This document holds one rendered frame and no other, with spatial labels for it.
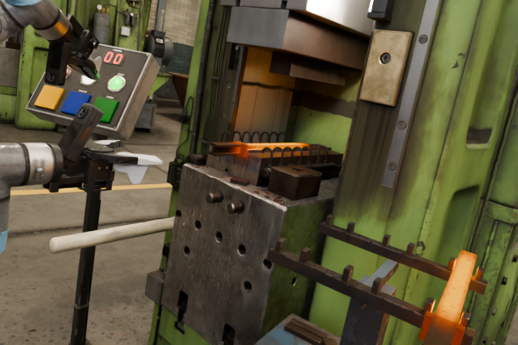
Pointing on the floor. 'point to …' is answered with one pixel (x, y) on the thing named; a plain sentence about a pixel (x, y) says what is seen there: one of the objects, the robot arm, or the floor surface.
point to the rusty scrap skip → (179, 85)
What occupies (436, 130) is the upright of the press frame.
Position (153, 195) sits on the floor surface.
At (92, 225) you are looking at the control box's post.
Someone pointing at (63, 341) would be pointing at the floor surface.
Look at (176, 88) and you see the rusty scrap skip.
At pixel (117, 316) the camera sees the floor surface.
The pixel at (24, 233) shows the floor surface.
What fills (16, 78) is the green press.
